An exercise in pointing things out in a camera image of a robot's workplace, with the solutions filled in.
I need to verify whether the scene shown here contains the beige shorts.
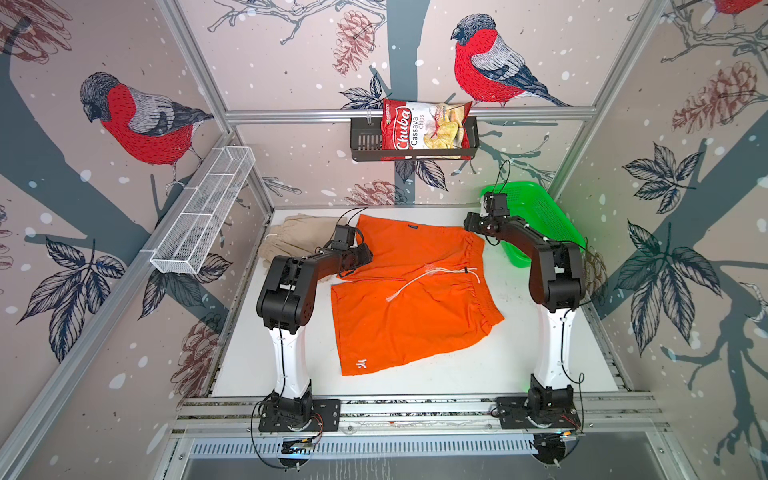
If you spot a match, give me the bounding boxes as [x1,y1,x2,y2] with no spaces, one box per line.
[258,214,337,269]

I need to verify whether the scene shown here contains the orange shorts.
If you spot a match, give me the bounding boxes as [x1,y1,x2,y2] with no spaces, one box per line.
[331,215,504,376]

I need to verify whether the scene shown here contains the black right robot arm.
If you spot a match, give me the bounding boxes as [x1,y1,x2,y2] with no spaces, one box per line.
[464,212,585,425]

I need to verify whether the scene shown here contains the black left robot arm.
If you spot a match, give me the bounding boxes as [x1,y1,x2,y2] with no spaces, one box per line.
[256,244,373,424]

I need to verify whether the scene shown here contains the green plastic basket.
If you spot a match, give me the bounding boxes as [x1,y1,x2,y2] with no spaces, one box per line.
[480,181,586,254]

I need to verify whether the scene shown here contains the red cassava chips bag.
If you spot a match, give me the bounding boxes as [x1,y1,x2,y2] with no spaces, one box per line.
[381,100,472,152]

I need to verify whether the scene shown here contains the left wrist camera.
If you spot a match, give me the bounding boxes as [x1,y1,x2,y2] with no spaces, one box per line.
[326,224,357,251]

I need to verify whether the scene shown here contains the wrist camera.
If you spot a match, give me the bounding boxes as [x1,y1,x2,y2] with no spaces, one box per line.
[326,224,357,251]
[483,192,510,219]

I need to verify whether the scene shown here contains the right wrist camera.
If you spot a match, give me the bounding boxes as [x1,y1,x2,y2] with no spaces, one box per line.
[483,192,510,219]

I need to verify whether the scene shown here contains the right aluminium corner post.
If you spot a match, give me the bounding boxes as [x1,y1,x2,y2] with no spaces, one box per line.
[548,0,668,200]

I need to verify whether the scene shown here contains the black wall basket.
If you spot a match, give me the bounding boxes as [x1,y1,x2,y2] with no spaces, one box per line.
[350,116,480,162]

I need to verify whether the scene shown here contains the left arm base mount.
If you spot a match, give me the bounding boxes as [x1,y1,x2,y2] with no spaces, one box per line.
[254,390,341,433]

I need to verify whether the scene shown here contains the white wire mesh shelf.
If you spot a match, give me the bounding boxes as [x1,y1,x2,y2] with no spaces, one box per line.
[150,146,255,275]

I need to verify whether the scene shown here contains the horizontal aluminium frame bar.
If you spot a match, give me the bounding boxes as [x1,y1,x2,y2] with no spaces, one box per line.
[224,106,597,126]

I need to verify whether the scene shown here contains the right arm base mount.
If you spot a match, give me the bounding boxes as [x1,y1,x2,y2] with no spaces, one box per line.
[489,375,582,430]

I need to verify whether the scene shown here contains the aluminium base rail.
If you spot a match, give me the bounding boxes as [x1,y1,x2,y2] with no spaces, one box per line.
[170,391,670,468]

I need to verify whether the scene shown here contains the aluminium frame corner post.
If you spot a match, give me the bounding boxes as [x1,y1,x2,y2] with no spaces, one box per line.
[155,0,276,214]

